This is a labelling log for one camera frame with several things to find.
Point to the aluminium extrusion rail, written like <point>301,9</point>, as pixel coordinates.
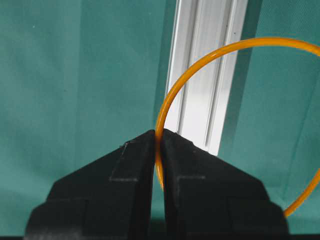
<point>201,26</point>

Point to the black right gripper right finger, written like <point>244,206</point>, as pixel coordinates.
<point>206,198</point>

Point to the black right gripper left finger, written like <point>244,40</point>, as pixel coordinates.
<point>107,199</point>

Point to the green table cloth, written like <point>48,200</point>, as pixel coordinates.
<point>78,78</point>

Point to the orange rubber band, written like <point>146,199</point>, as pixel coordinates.
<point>240,45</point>

